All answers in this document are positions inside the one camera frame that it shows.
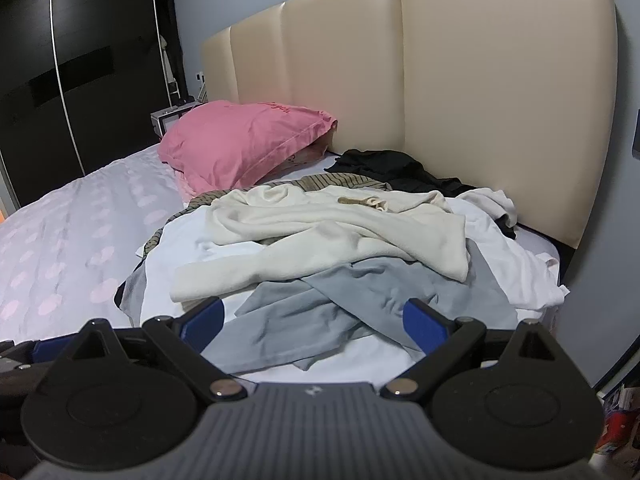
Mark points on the cream fleece garment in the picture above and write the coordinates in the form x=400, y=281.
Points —
x=325, y=240

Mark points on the pile of colourful packets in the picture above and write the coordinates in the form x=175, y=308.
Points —
x=622, y=410

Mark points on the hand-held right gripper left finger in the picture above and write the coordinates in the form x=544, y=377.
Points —
x=202, y=324

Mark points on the polka dot bed sheet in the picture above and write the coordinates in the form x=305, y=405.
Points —
x=75, y=220

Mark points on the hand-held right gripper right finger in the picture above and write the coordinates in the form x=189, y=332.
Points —
x=425, y=324

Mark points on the pink pillow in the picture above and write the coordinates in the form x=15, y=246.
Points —
x=240, y=140

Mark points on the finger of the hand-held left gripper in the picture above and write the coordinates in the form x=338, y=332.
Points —
x=27, y=352

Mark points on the white bedside box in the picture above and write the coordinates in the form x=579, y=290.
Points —
x=167, y=117

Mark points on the black garment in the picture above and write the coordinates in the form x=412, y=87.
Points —
x=390, y=167

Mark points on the pale printed pillow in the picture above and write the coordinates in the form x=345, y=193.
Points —
x=310, y=152

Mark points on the grey garment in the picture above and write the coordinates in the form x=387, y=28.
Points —
x=310, y=310

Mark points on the dark wall panel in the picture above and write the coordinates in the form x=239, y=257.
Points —
x=636, y=135

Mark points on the black wardrobe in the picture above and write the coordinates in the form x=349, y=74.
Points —
x=100, y=60

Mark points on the hanging clothes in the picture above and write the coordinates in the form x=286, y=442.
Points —
x=167, y=40

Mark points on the olive striped garment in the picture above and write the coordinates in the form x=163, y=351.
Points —
x=330, y=180

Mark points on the small tan cloth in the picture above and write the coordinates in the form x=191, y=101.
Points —
x=362, y=202

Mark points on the white shirt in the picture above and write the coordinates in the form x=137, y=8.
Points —
x=500, y=245

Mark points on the beige leather headboard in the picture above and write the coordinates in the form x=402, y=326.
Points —
x=450, y=85

